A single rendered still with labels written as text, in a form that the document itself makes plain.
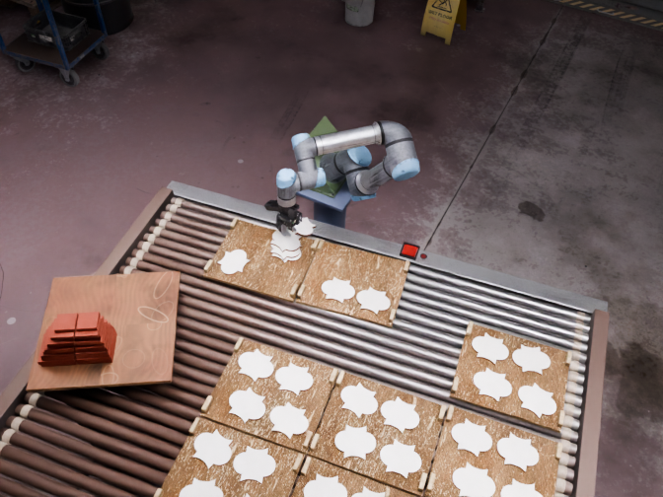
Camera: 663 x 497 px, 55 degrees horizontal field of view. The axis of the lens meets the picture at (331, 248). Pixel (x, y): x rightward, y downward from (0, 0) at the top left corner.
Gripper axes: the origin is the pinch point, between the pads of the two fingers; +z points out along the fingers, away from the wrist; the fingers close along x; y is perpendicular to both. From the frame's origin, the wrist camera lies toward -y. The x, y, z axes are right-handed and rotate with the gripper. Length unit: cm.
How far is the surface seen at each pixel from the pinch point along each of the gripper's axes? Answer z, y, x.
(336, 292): 9.6, 32.9, -6.0
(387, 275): 10.5, 44.4, 15.0
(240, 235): 10.7, -20.9, -6.0
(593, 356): 9, 131, 29
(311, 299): 10.6, 26.2, -14.8
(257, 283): 10.7, 3.3, -21.9
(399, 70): 104, -102, 274
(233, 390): 11, 29, -65
